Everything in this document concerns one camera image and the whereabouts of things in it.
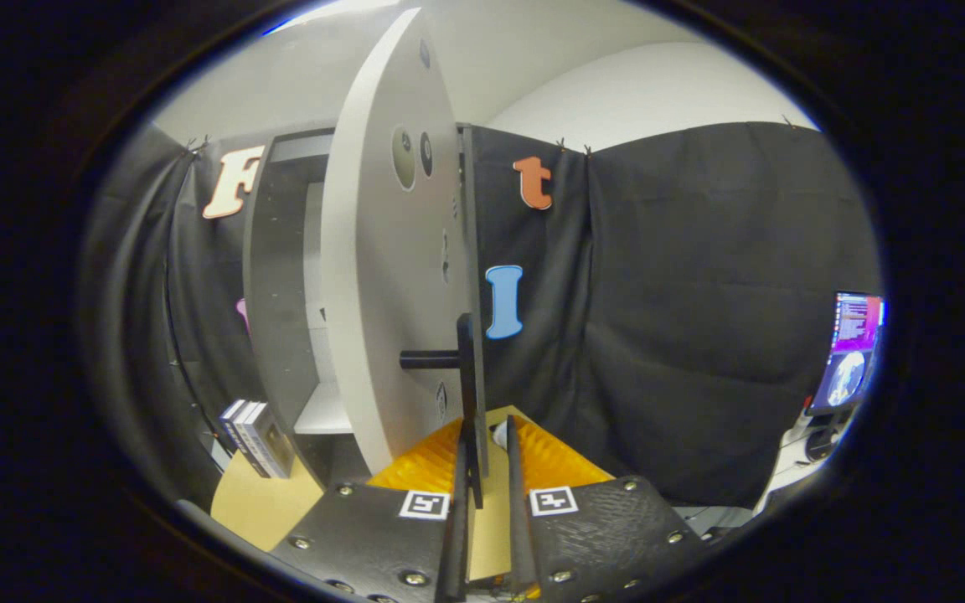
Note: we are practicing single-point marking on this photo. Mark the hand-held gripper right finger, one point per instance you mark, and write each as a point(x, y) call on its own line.
point(520, 536)

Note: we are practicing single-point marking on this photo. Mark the grey cabinet body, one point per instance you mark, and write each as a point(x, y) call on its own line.
point(277, 293)

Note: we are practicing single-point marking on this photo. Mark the black backdrop cloth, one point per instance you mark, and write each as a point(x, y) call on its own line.
point(700, 293)

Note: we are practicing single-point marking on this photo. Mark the white desk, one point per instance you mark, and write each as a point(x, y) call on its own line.
point(784, 477)

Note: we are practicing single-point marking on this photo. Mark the white cabinet shelf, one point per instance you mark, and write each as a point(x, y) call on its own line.
point(323, 410)

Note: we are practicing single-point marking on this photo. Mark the computer monitor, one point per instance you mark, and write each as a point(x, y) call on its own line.
point(855, 352)

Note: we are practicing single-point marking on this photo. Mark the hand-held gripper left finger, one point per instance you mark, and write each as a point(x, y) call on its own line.
point(453, 553)

